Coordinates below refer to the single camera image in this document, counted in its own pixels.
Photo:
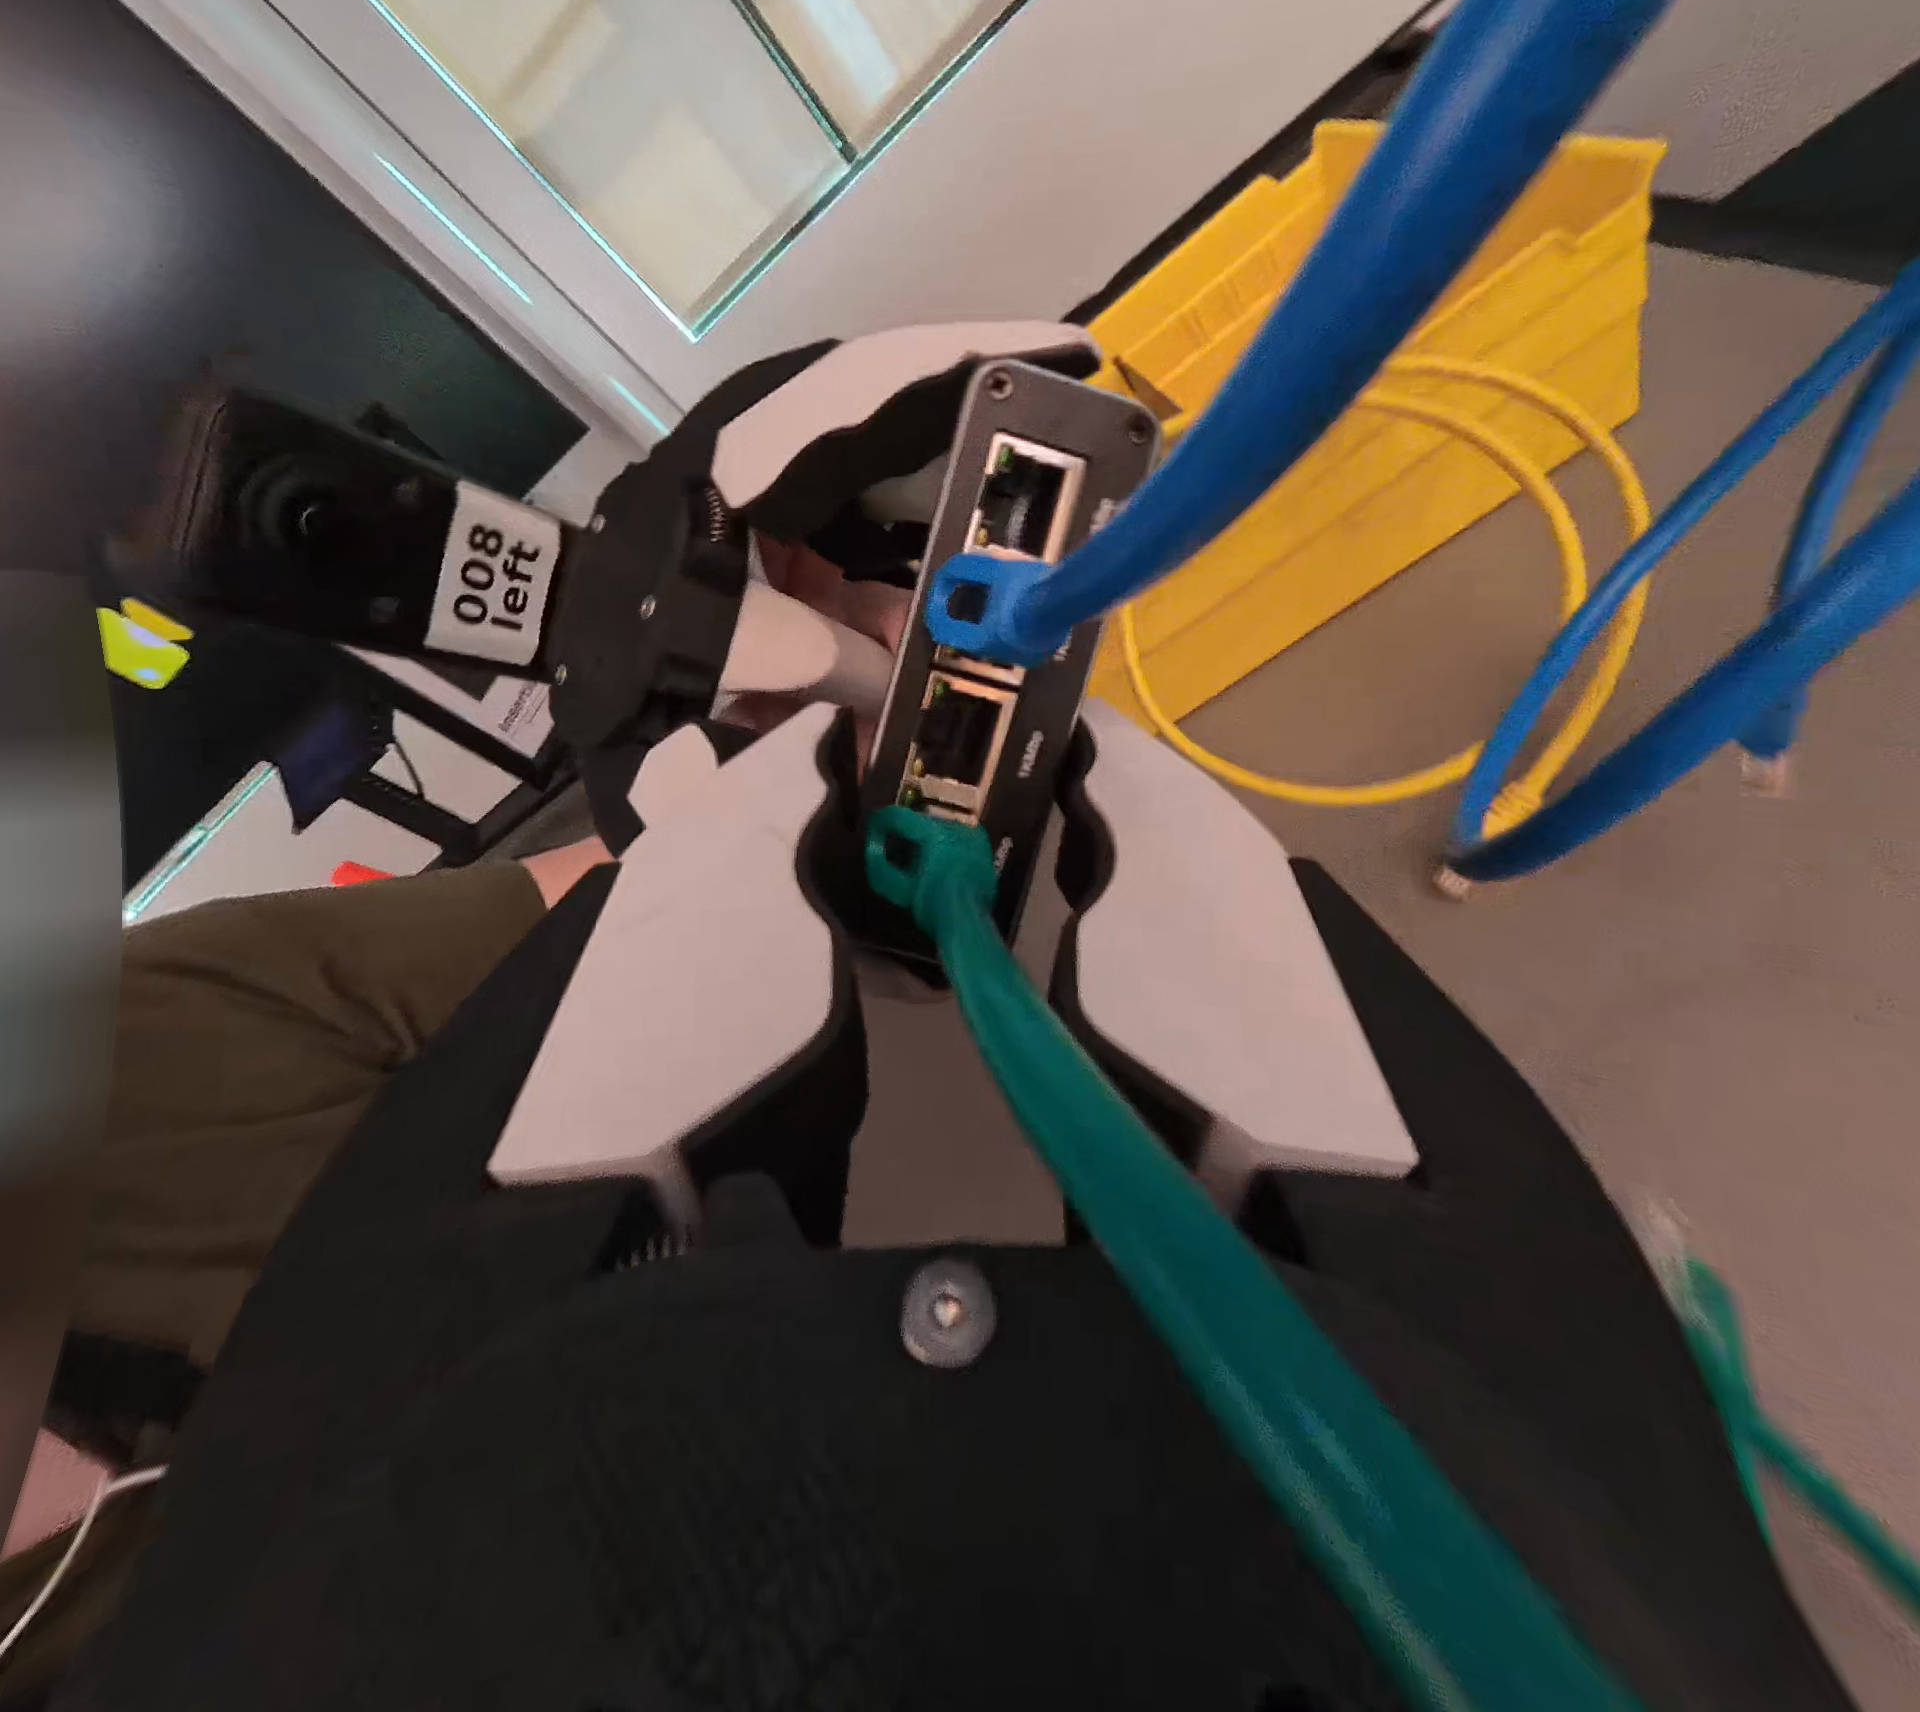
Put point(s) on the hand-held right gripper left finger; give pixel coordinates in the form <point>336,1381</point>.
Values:
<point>692,992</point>

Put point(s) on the black ethernet switch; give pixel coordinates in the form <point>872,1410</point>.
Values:
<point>1035,400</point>

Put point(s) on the yellow plastic bin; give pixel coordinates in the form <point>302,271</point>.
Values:
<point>1530,273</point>

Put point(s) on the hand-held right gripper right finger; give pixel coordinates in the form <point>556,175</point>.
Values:
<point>1261,992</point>

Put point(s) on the glass window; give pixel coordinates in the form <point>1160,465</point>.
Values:
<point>677,18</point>

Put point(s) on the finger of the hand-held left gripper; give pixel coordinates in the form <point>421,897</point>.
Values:
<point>796,660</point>
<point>842,400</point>

